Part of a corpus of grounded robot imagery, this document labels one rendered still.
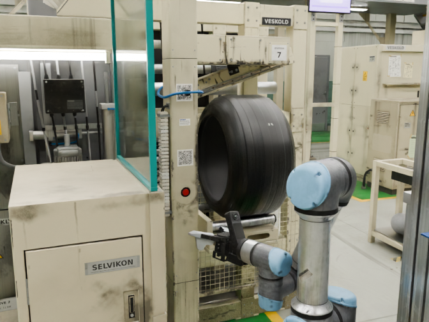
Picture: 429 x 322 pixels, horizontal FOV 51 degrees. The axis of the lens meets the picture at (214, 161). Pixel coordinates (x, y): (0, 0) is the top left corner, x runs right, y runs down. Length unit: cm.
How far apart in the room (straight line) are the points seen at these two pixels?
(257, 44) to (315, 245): 142
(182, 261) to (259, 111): 78
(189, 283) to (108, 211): 105
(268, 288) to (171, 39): 111
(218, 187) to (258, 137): 57
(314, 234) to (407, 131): 527
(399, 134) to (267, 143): 449
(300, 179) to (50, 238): 66
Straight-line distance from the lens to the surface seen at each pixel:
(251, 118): 198
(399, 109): 630
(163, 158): 201
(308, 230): 122
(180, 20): 200
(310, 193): 116
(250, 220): 215
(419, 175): 130
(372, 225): 458
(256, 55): 242
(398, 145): 637
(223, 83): 249
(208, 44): 232
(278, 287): 140
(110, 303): 135
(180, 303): 226
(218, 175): 246
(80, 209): 124
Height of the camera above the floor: 159
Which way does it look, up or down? 11 degrees down
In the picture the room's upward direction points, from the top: straight up
